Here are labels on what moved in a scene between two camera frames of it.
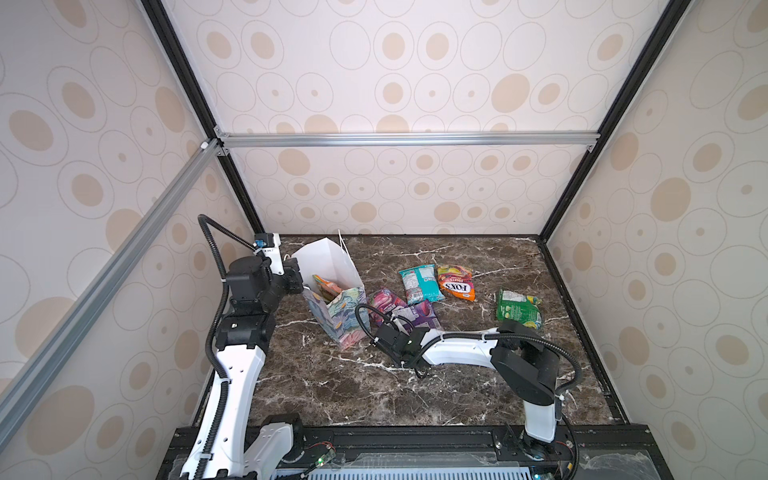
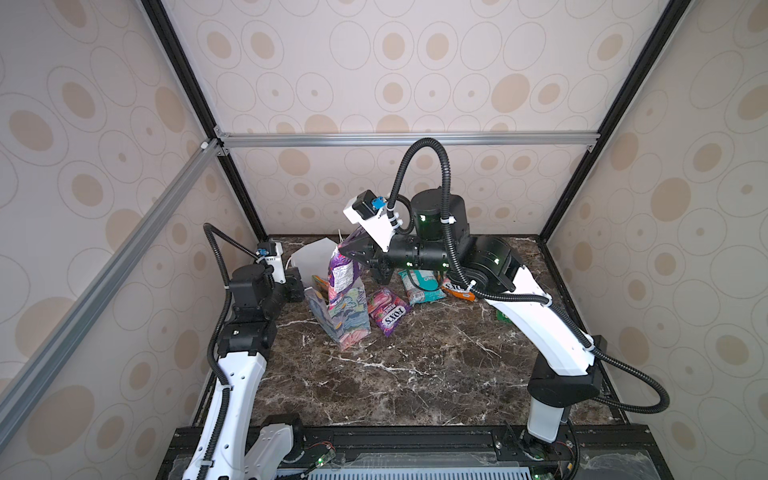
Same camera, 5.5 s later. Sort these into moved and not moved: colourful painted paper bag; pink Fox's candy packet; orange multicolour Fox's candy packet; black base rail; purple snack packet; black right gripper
Moved: purple snack packet; black right gripper
Not moved: colourful painted paper bag; orange multicolour Fox's candy packet; black base rail; pink Fox's candy packet
